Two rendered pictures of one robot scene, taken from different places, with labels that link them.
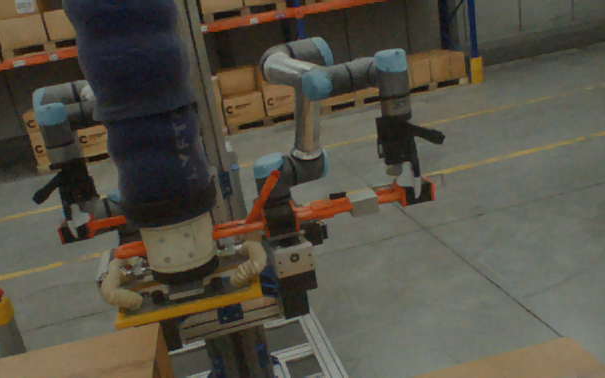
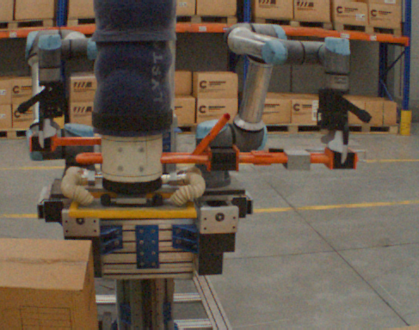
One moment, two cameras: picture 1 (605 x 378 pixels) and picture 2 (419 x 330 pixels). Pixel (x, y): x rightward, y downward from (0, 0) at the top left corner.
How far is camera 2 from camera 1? 41 cm
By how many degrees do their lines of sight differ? 5
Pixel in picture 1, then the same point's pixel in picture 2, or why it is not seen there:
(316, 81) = (275, 47)
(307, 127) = (254, 100)
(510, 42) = not seen: outside the picture
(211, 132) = not seen: hidden behind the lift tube
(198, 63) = not seen: hidden behind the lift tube
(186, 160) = (156, 85)
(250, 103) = (181, 106)
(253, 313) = (169, 265)
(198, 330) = (116, 268)
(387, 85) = (332, 63)
